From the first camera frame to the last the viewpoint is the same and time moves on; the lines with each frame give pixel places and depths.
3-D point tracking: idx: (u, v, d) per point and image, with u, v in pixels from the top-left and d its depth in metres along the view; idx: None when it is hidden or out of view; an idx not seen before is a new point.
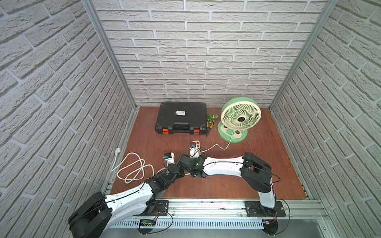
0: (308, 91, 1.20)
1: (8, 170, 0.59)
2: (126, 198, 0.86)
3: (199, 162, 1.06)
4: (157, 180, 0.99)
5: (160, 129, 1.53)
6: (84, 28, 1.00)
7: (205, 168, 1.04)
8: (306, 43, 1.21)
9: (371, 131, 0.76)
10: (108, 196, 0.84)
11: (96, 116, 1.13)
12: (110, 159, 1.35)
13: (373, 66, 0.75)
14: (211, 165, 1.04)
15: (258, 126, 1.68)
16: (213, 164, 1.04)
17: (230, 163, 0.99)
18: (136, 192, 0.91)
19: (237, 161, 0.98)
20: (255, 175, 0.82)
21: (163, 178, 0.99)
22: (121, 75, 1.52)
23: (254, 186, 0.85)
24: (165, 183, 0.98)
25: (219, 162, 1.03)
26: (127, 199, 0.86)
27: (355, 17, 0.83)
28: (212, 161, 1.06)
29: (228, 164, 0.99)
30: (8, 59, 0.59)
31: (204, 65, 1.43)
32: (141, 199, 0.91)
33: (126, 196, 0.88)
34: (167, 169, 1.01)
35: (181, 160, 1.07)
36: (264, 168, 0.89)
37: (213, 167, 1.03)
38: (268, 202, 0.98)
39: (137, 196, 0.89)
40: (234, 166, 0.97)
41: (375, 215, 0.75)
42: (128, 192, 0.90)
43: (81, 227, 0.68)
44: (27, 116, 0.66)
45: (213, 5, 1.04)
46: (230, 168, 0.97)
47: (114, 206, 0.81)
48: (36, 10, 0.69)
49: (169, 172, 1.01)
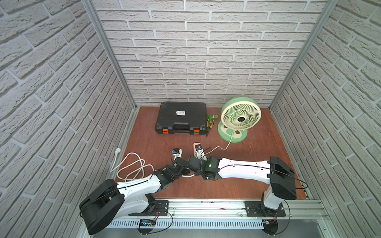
0: (308, 91, 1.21)
1: (8, 170, 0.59)
2: (136, 186, 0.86)
3: (212, 163, 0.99)
4: (163, 173, 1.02)
5: (160, 129, 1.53)
6: (84, 28, 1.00)
7: (222, 170, 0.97)
8: (306, 43, 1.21)
9: (371, 131, 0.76)
10: (120, 183, 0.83)
11: (96, 116, 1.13)
12: (110, 159, 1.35)
13: (373, 66, 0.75)
14: (229, 168, 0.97)
15: (258, 126, 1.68)
16: (231, 167, 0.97)
17: (255, 167, 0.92)
18: (145, 182, 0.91)
19: (263, 166, 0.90)
20: (283, 182, 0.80)
21: (170, 171, 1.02)
22: (121, 75, 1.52)
23: (279, 194, 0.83)
24: (172, 175, 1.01)
25: (238, 166, 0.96)
26: (140, 186, 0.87)
27: (355, 17, 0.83)
28: (229, 163, 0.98)
29: (252, 169, 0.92)
30: (8, 59, 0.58)
31: (204, 65, 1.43)
32: (150, 189, 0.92)
33: (137, 184, 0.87)
34: (174, 163, 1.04)
35: (190, 161, 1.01)
36: (289, 173, 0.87)
37: (231, 171, 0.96)
38: (271, 203, 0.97)
39: (147, 185, 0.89)
40: (260, 171, 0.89)
41: (375, 215, 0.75)
42: (137, 181, 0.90)
43: (92, 213, 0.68)
44: (27, 116, 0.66)
45: (213, 5, 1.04)
46: (255, 173, 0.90)
47: (126, 193, 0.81)
48: (36, 10, 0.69)
49: (176, 166, 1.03)
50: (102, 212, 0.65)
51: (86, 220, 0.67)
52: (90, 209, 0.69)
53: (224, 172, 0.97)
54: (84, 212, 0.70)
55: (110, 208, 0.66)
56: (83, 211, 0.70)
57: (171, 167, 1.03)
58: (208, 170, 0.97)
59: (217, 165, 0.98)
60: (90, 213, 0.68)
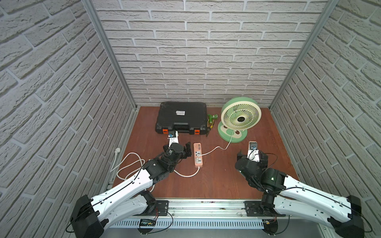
0: (308, 91, 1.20)
1: (8, 170, 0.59)
2: (115, 196, 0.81)
3: (275, 177, 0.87)
4: (158, 162, 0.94)
5: (160, 129, 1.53)
6: (84, 28, 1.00)
7: (289, 189, 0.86)
8: (306, 43, 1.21)
9: (372, 131, 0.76)
10: (97, 196, 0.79)
11: (96, 116, 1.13)
12: (110, 159, 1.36)
13: (373, 66, 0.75)
14: (297, 190, 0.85)
15: (258, 126, 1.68)
16: (301, 190, 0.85)
17: (332, 201, 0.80)
18: (130, 184, 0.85)
19: (342, 203, 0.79)
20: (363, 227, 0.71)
21: (166, 159, 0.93)
22: (121, 75, 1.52)
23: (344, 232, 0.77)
24: (168, 164, 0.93)
25: (309, 192, 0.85)
26: (121, 193, 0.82)
27: (355, 17, 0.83)
28: (300, 186, 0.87)
29: (328, 202, 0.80)
30: (8, 59, 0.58)
31: (204, 65, 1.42)
32: (139, 189, 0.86)
33: (116, 193, 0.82)
34: (170, 149, 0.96)
35: (247, 166, 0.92)
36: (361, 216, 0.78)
37: (299, 195, 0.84)
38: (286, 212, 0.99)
39: (133, 188, 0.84)
40: (338, 207, 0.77)
41: (375, 215, 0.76)
42: (123, 185, 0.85)
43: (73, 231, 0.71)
44: (27, 116, 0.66)
45: (213, 5, 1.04)
46: (332, 208, 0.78)
47: (102, 208, 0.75)
48: (36, 10, 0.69)
49: (172, 152, 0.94)
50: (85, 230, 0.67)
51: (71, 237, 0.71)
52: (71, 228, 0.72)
53: (290, 194, 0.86)
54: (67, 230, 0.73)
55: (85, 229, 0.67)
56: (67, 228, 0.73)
57: (166, 154, 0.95)
58: (268, 183, 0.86)
59: (281, 182, 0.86)
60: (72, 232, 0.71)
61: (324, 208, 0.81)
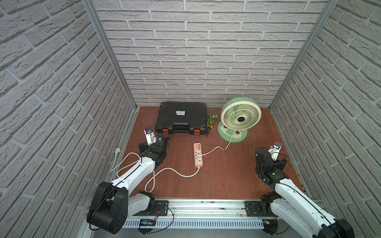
0: (308, 91, 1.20)
1: (8, 170, 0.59)
2: (132, 175, 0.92)
3: (276, 173, 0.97)
4: (152, 150, 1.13)
5: (160, 129, 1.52)
6: (84, 28, 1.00)
7: (281, 186, 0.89)
8: (306, 43, 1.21)
9: (372, 131, 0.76)
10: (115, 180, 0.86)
11: (96, 116, 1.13)
12: (109, 159, 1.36)
13: (373, 66, 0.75)
14: (287, 188, 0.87)
15: (258, 127, 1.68)
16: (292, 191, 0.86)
17: (315, 209, 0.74)
18: (139, 166, 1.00)
19: (324, 215, 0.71)
20: None
21: (157, 146, 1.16)
22: (121, 75, 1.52)
23: None
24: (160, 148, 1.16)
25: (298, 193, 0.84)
26: (137, 171, 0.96)
27: (355, 17, 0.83)
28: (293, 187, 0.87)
29: (312, 208, 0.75)
30: (8, 59, 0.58)
31: (204, 65, 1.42)
32: (146, 170, 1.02)
33: (131, 173, 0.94)
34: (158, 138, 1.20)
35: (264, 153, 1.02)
36: None
37: (288, 193, 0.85)
38: (279, 211, 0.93)
39: (143, 169, 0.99)
40: (317, 215, 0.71)
41: (375, 215, 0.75)
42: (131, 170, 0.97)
43: (103, 217, 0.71)
44: (27, 116, 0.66)
45: (213, 5, 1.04)
46: (311, 213, 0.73)
47: (126, 184, 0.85)
48: (36, 10, 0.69)
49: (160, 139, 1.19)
50: (114, 212, 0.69)
51: (103, 225, 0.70)
52: (100, 216, 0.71)
53: (282, 190, 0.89)
54: (95, 221, 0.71)
55: (119, 204, 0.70)
56: (95, 219, 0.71)
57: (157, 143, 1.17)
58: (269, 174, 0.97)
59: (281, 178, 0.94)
60: (102, 220, 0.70)
61: (305, 213, 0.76)
